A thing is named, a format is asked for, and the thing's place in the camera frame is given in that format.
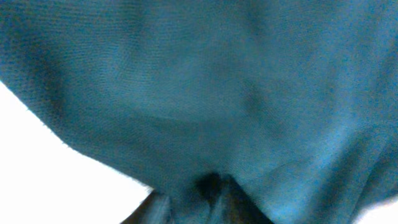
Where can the blue folded shirt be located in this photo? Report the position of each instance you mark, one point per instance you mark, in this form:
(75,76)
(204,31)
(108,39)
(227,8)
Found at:
(295,99)

